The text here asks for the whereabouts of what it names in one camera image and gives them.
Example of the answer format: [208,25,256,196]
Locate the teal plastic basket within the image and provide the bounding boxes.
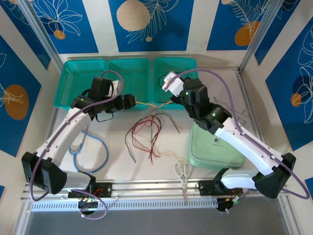
[152,57,198,110]
[107,58,152,111]
[53,59,110,110]

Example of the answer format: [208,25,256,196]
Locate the grey metal object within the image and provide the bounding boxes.
[163,70,184,96]

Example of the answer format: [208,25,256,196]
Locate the aluminium frame post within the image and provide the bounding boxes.
[17,0,65,71]
[239,0,279,71]

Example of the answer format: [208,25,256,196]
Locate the slotted grey cable duct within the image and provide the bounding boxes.
[31,198,219,213]

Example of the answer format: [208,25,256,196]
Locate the purple cable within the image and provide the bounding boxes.
[29,70,123,202]
[164,68,309,212]
[79,195,108,220]

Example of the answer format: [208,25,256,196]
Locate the blue stethoscope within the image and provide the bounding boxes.
[69,129,110,172]

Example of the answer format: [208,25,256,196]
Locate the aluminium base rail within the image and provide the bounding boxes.
[21,180,291,204]

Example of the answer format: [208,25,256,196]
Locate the bent metal wire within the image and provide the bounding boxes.
[214,96,251,123]

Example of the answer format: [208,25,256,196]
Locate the yellow cable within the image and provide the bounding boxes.
[149,115,159,150]
[135,99,173,108]
[156,149,180,160]

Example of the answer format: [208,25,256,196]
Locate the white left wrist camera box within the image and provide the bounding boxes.
[111,78,123,95]

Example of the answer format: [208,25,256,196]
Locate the white scissors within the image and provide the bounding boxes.
[174,161,192,190]

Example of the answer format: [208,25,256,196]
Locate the pale green medicine bag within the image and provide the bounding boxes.
[188,119,246,169]

